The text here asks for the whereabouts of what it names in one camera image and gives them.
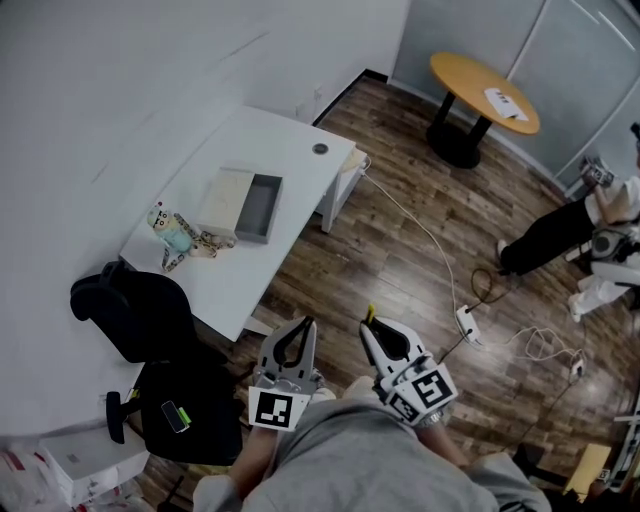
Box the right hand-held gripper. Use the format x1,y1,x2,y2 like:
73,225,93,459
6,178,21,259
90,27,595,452
359,317,460,427

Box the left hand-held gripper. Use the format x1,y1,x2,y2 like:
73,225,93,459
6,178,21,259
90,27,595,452
248,315,321,432

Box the beige storage box with drawer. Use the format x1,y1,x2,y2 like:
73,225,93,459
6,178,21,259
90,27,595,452
195,167,284,246

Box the person's right forearm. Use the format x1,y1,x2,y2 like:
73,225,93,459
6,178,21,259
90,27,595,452
414,417,472,470

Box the person's left forearm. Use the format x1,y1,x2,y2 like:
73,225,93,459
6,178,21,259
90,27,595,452
231,424,282,502

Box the white cardboard box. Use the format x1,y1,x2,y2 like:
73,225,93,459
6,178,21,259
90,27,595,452
37,432,151,507

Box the person's left leg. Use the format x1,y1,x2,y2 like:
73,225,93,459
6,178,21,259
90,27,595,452
309,367,338,402

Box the person's leg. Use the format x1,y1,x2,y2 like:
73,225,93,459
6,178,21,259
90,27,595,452
309,367,338,402
342,377,376,401

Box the person's right leg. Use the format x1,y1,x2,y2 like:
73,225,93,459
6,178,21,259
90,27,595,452
342,377,376,401

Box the white power strip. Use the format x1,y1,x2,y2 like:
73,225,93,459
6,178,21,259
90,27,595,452
455,304,480,344

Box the white desk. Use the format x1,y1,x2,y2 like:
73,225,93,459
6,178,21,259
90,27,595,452
118,104,357,344

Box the person's grey sweatshirt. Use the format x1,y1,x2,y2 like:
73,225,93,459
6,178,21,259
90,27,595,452
192,397,551,512

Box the cartoon figure toy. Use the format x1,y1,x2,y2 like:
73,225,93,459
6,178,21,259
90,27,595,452
160,212,237,274

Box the black office chair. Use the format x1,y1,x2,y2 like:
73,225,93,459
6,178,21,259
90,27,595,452
69,260,244,466

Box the black metal rack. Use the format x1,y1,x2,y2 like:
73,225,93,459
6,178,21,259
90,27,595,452
162,474,201,512

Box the beige cloth bundle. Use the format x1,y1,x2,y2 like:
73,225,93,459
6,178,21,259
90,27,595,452
342,148,372,174

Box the white paper sheet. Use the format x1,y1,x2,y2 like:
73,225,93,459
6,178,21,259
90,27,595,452
483,87,530,122

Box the round wooden table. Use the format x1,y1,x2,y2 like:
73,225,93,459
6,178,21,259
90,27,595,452
425,51,542,170

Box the pile of plastic bags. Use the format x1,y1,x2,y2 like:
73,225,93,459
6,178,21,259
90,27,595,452
0,447,146,512

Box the black cable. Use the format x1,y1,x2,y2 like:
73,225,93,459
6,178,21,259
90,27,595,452
469,267,512,314

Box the long white cable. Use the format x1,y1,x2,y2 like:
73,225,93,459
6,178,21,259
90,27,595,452
362,167,464,314

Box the tangled white cable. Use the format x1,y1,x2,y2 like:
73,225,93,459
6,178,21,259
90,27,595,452
474,324,586,366

